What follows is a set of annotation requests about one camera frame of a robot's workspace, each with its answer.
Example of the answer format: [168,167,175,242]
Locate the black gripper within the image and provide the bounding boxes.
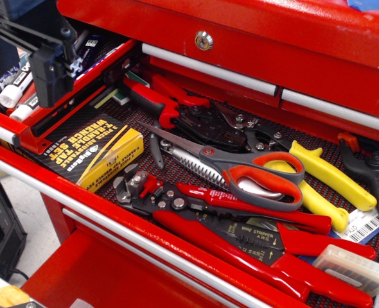
[0,12,82,108]

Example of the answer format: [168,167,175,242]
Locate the red grey handled scissors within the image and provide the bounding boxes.
[140,122,304,212]

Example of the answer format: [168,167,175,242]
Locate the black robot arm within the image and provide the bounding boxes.
[0,1,82,108]

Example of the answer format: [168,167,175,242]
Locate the small open red drawer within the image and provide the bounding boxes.
[0,40,141,154]

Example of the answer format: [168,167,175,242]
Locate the large open red drawer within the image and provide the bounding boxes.
[0,90,379,307]

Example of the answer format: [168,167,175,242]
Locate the black expo marker front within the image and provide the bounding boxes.
[10,94,40,122]

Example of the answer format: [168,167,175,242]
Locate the black expo marker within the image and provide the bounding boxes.
[10,94,40,122]
[0,72,34,109]

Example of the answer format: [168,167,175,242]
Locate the dark pen box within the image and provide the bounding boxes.
[75,34,103,78]

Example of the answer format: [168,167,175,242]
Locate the black expo marker middle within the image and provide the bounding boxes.
[0,72,34,109]

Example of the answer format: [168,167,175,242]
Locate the green white eraser block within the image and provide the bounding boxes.
[93,71,150,109]

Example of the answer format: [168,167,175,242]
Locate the yellow black tap wrench box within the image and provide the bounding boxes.
[17,105,144,193]

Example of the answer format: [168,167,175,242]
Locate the small grey black tool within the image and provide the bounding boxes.
[149,133,164,169]

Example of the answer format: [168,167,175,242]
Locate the red black crimping tool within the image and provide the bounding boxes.
[119,72,247,153]

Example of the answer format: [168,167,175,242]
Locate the silver chest key lock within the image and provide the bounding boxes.
[194,31,214,51]

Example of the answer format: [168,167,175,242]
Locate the black electronic box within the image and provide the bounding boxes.
[0,161,28,282]

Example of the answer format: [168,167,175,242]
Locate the red metal tool chest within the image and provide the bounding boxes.
[0,0,379,308]

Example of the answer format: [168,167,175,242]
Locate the yellow sponge object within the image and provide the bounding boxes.
[0,286,31,307]

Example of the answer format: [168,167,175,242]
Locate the silver folding saw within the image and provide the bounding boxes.
[159,139,284,201]

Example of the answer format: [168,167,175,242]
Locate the black pliers orange tip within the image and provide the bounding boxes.
[338,132,379,215]

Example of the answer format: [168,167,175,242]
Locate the white barcode label card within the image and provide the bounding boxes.
[329,209,379,244]

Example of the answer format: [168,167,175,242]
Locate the clear plastic bit case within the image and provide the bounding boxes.
[312,244,379,297]

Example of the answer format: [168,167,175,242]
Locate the red automatic wire stripper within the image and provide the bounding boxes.
[113,164,331,235]

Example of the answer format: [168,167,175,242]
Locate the yellow handled tin snips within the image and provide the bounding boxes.
[214,103,377,232]

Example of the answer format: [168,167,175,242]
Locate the flat red handled wire stripper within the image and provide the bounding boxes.
[152,210,376,307]

